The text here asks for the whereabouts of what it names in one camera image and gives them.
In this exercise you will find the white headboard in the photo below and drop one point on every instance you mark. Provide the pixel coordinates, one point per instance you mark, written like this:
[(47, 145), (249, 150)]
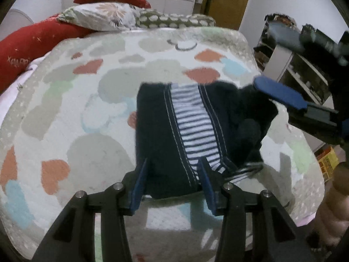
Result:
[(13, 21)]

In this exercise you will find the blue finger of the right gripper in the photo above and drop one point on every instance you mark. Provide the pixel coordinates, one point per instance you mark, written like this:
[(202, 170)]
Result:
[(287, 96), (286, 36)]

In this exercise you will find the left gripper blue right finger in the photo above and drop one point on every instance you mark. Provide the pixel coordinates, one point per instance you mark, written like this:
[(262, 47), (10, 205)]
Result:
[(212, 183)]

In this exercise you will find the olive cloud pattern pillow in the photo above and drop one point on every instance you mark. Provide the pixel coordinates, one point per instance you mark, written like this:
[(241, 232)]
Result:
[(151, 19)]

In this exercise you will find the long red bolster pillow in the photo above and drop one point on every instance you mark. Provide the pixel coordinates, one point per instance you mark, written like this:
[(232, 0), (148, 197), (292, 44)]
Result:
[(28, 43)]

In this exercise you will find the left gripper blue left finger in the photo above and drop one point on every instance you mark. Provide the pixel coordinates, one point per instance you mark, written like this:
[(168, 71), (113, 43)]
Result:
[(134, 186)]

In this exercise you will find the navy striped pants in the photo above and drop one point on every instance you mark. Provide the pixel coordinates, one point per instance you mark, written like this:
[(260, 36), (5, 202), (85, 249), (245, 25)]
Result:
[(178, 124)]

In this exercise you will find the patchwork heart quilt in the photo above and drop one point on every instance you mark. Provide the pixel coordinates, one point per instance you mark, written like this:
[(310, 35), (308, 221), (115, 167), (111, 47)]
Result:
[(98, 107)]

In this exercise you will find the floral white pillow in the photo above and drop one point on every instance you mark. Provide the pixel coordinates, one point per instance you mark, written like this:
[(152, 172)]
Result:
[(102, 16)]

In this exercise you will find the white bed sheet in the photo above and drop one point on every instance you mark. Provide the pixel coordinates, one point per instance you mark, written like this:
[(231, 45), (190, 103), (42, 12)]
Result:
[(10, 95)]

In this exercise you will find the cluttered shoe rack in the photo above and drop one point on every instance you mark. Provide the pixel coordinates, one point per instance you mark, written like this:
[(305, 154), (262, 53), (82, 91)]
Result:
[(266, 45)]

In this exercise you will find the white tv cabinet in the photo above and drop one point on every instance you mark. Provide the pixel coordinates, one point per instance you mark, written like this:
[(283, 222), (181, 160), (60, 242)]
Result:
[(295, 71)]

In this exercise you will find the yellow red cardboard box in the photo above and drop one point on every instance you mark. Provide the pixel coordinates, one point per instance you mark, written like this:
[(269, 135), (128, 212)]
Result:
[(328, 161)]

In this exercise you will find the operator right hand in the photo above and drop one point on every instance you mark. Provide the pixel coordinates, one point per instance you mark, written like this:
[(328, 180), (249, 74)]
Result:
[(331, 220)]

